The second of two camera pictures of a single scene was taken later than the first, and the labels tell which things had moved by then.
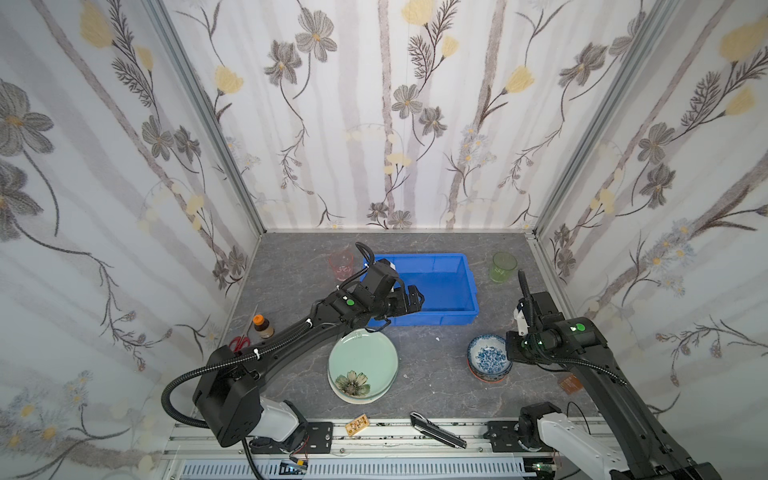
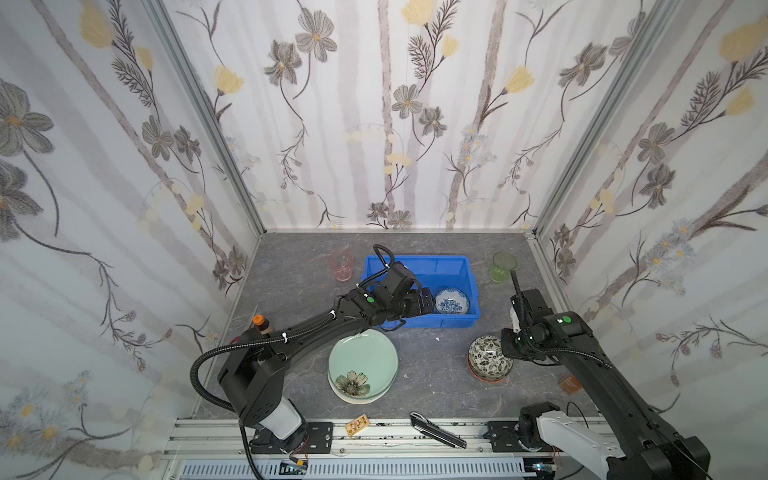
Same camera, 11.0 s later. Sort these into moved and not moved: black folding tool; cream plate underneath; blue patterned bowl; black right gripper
Moved: blue patterned bowl
Not moved: black right gripper; black folding tool; cream plate underneath
